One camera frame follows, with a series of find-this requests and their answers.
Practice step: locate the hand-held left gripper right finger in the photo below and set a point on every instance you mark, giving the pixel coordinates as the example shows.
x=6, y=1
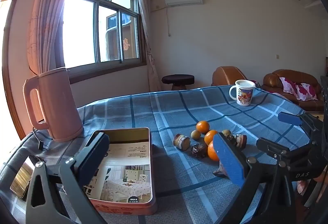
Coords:
x=228, y=160

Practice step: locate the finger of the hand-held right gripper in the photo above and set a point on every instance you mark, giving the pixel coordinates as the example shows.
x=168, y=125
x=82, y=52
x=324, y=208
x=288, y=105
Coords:
x=289, y=118
x=271, y=148

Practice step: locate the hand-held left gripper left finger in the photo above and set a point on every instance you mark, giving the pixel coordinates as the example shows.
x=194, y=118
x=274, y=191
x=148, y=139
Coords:
x=92, y=160

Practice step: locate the orange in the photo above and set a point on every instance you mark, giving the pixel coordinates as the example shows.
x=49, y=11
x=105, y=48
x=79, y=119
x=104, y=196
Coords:
x=203, y=127
x=212, y=152
x=210, y=136

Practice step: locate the small yellow round fruit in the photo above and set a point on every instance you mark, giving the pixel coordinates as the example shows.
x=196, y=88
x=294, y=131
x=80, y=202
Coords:
x=195, y=134
x=226, y=132

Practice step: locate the dark brown round fruit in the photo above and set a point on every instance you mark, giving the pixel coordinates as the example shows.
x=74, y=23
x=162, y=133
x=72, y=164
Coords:
x=199, y=151

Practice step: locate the rectangular metal tin box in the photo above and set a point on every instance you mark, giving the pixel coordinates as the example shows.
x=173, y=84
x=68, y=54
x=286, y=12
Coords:
x=123, y=210

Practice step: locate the pink floral cushion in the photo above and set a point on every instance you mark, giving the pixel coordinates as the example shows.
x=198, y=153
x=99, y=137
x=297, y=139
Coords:
x=302, y=90

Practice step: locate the brown leather sofa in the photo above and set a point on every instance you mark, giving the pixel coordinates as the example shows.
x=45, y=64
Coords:
x=289, y=75

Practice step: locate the white printed mug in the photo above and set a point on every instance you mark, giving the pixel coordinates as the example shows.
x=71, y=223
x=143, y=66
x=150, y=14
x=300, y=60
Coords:
x=243, y=95

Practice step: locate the black kettle power plug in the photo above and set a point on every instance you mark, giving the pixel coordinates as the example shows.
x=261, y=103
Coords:
x=40, y=145

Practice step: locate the pink electric kettle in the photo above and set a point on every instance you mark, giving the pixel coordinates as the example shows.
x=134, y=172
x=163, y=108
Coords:
x=59, y=103

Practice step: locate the black smartphone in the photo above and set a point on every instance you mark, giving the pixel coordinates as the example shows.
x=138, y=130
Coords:
x=21, y=177

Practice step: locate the brown leather armchair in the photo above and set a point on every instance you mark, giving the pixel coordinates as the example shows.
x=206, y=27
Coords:
x=225, y=75

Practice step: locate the blue checked tablecloth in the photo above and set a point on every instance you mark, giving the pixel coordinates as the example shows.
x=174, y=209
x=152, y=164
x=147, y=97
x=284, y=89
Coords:
x=166, y=111

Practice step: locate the dark round stool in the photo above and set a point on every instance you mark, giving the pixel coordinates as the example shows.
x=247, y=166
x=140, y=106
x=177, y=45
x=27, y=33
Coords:
x=178, y=79

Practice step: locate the sliding glass window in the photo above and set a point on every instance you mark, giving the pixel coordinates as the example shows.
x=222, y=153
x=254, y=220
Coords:
x=79, y=31

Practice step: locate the pale sheer curtain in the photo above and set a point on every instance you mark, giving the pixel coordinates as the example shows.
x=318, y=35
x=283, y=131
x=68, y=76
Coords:
x=147, y=34

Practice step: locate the pink patterned curtain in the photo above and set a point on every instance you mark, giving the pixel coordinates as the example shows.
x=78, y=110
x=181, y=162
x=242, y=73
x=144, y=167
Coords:
x=48, y=21

